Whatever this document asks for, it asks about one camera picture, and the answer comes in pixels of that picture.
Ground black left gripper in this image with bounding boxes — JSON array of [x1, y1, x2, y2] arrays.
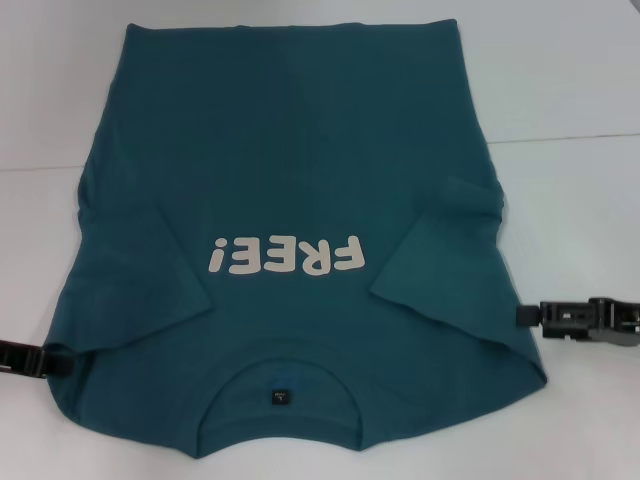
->
[[0, 339, 77, 379]]

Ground teal t-shirt with FREE print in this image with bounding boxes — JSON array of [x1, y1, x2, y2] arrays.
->
[[43, 20, 547, 454]]

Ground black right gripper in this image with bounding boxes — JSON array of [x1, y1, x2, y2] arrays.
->
[[517, 296, 640, 349]]

